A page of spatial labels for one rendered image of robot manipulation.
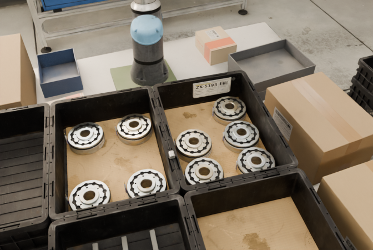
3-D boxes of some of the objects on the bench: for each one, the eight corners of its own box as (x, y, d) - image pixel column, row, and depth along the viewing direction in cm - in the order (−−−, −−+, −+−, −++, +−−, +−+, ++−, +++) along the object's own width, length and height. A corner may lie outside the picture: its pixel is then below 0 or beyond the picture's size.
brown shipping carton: (260, 121, 136) (266, 87, 125) (311, 105, 142) (321, 71, 131) (311, 186, 116) (324, 152, 105) (368, 163, 122) (386, 129, 111)
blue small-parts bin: (40, 68, 160) (36, 54, 155) (76, 61, 163) (73, 47, 158) (44, 98, 146) (39, 84, 141) (83, 89, 150) (80, 75, 145)
